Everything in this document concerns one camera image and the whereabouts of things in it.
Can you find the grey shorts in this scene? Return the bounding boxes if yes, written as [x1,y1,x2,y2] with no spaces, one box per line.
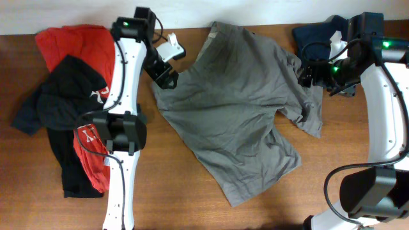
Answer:
[152,22,323,206]

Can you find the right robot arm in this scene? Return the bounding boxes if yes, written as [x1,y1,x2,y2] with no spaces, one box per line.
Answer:
[298,12,408,230]

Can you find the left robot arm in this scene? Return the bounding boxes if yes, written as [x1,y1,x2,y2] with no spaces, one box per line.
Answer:
[92,7,186,230]

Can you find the folded navy blue garment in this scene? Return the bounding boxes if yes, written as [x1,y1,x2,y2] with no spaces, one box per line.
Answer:
[292,15,359,96]

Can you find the red t-shirt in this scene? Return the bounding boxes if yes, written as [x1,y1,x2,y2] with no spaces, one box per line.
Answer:
[35,25,115,193]

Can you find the black t-shirt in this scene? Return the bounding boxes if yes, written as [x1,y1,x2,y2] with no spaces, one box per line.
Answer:
[12,56,107,198]

